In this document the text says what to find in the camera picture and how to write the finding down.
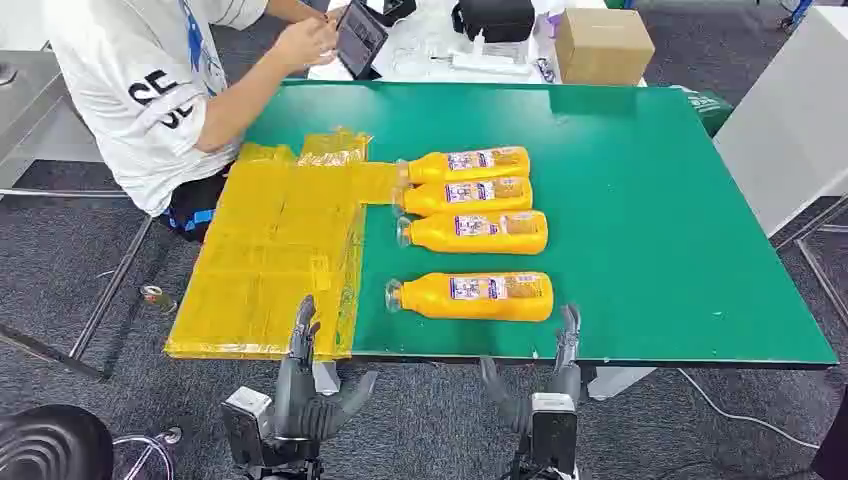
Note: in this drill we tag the white table leg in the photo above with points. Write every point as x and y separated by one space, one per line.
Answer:
326 378
616 382

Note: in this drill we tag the black bag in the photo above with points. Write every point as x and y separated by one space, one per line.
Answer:
497 18

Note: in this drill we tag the white back table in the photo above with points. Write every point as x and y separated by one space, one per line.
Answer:
417 46

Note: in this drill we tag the white flat box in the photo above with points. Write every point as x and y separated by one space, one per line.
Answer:
490 63

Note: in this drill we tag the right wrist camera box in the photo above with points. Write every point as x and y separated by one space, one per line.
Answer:
554 430

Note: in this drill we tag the small bottle on floor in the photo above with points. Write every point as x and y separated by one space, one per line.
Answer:
159 298

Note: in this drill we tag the yellow plastic sheet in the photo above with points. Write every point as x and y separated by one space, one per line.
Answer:
265 265

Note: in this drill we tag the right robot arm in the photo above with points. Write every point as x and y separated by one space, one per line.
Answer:
530 467

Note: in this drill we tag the person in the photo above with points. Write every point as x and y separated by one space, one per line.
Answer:
132 99

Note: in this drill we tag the brown cardboard box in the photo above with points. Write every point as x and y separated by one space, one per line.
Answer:
603 50

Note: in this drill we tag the metal floor frame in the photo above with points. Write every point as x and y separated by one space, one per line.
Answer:
818 265

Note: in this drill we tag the black round stool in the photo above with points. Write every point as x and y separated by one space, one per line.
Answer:
46 444

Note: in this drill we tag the white slanted panel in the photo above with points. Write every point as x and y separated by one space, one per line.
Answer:
788 126

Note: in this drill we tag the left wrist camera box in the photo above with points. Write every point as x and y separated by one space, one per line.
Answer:
244 424

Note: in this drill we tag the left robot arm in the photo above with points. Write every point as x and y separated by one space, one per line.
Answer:
285 460

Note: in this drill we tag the orange drink bottle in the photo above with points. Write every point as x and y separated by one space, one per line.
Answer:
430 301
437 235
430 169
430 199

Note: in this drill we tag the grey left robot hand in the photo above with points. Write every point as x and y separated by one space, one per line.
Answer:
301 404

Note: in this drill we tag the person's hand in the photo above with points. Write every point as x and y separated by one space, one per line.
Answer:
336 13
305 43

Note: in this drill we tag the green table mat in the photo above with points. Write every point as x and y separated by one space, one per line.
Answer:
662 232

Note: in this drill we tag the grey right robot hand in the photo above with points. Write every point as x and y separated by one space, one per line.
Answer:
566 371

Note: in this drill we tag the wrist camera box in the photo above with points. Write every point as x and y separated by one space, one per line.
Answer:
554 430
244 424

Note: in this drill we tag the green crate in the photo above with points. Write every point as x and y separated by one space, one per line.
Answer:
712 109

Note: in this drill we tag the black tablet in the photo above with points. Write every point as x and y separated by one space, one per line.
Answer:
361 40

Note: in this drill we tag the steel side table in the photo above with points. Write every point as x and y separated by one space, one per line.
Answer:
26 119

